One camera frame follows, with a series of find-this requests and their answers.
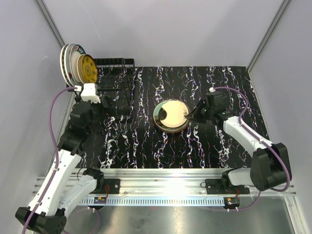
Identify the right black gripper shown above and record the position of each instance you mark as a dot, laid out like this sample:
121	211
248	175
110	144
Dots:
195	115

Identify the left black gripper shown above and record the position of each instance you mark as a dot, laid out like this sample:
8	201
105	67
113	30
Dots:
98	105

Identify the cream plate dark floral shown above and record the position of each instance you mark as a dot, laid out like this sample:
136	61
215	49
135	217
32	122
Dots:
171	113

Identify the small cream floral plate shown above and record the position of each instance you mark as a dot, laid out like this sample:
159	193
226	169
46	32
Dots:
79	69

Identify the yellow patterned small plate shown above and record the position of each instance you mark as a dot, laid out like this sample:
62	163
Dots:
89	69

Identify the white plate watermelon pattern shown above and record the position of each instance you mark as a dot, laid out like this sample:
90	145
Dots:
66	60

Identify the white plate dark green rim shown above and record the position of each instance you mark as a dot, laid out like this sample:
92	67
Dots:
75	52

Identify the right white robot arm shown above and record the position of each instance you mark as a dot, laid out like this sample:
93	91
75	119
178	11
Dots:
270	168

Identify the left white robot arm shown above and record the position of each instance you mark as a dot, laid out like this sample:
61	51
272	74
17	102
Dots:
47	213

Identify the stack of remaining plates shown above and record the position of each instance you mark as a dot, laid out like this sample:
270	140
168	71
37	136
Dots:
172	130

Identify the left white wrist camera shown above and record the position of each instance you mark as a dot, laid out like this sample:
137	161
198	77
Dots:
88	92

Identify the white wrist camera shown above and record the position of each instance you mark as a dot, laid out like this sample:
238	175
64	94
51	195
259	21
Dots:
212	91
88	92

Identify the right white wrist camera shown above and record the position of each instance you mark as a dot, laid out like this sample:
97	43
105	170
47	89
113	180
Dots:
212	91

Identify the black wire dish rack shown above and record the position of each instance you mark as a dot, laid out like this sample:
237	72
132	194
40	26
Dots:
114	85

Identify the aluminium mounting rail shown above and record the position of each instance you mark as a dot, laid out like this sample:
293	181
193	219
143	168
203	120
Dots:
163	182

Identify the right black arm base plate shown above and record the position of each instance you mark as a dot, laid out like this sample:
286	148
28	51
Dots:
217	187

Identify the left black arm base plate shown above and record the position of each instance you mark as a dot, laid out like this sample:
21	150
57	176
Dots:
111	185

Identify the white slotted cable duct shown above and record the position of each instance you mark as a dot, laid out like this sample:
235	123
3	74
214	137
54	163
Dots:
211	201

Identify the left aluminium frame post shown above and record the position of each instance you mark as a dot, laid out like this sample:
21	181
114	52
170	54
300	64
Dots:
43	9

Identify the aluminium frame post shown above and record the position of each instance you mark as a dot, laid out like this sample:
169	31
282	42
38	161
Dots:
274	23
43	9

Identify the right aluminium frame post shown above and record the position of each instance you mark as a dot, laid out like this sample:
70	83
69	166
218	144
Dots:
274	23

